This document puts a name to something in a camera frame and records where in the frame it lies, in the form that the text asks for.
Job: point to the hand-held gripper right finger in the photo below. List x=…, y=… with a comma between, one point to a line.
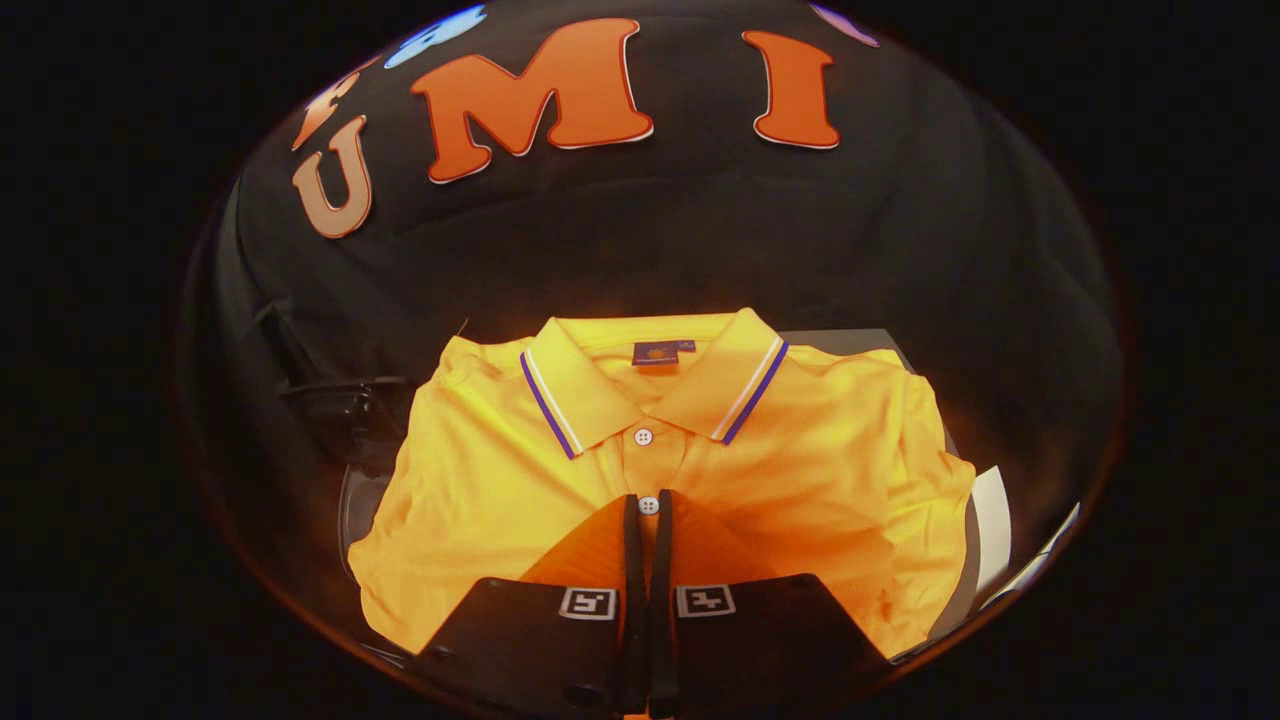
x=661, y=600

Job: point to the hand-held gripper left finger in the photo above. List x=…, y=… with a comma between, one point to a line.
x=633, y=600

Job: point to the yellow polo shirt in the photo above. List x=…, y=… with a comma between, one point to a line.
x=500, y=500

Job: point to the dark grey washing machine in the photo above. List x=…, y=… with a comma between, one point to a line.
x=350, y=410

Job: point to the washing machine glass lid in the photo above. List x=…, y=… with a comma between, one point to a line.
x=345, y=405

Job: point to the black backdrop cloth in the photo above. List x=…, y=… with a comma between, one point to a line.
x=700, y=230

